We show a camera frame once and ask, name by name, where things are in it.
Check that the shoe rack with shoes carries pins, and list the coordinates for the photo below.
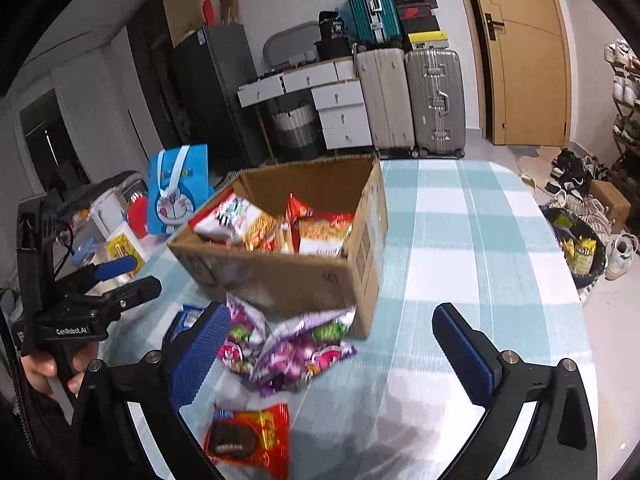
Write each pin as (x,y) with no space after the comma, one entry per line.
(625,95)

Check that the black trash bin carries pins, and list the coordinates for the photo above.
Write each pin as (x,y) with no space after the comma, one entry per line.
(583,250)

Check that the orange white snack bag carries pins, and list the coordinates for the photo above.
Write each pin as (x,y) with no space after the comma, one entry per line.
(324,234)

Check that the purple candy bag near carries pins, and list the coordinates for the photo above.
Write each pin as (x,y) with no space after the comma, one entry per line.
(302,348)

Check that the red packet at left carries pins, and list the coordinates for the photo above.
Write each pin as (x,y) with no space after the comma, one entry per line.
(137,215)

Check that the wooden door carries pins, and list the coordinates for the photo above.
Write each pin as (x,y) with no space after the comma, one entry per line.
(522,45)

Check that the purple candy bag far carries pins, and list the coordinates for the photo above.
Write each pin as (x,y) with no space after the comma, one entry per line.
(248,332)

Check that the left hand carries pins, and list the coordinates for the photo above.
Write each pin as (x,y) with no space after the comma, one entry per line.
(40,368)

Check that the white drawer desk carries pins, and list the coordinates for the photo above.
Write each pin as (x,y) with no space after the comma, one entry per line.
(336,94)

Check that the blue Oreo packet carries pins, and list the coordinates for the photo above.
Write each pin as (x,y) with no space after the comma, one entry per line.
(183,320)

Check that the yellow snack box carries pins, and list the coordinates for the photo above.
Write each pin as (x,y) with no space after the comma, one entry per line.
(124,243)

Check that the white mug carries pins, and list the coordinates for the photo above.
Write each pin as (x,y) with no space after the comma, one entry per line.
(107,212)

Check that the white red noodle snack bag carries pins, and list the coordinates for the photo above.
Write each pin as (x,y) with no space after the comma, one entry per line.
(234,221)

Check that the checkered blue tablecloth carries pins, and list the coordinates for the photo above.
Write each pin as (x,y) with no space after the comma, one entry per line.
(425,232)

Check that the stacked shoe boxes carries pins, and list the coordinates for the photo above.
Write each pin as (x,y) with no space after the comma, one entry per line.
(419,25)

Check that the black refrigerator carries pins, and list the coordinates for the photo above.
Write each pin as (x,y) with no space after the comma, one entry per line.
(190,74)

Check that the beige suitcase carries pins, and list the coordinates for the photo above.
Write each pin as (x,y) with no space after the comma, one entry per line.
(384,84)

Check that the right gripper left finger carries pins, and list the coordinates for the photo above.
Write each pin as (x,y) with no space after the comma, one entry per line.
(193,352)

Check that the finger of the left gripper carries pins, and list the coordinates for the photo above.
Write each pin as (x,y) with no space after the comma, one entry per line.
(130,295)
(92,274)

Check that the red triangular snack bag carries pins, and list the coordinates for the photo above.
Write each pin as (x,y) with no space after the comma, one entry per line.
(295,212)

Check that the small cardboard box on floor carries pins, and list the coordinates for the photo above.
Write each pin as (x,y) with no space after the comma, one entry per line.
(617,207)

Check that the purple candy bag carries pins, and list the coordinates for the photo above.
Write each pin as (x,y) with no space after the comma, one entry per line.
(248,332)
(302,348)

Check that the blue Doraemon tote bag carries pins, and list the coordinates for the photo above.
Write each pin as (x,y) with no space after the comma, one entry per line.
(179,185)

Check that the silver suitcase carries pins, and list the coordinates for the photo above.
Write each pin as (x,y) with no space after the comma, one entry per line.
(437,102)

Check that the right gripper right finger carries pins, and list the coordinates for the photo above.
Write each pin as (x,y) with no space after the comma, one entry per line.
(470,353)

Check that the teal suitcase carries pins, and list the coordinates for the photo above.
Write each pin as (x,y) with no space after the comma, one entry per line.
(376,22)

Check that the woven laundry basket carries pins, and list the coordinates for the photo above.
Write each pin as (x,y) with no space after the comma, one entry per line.
(297,130)

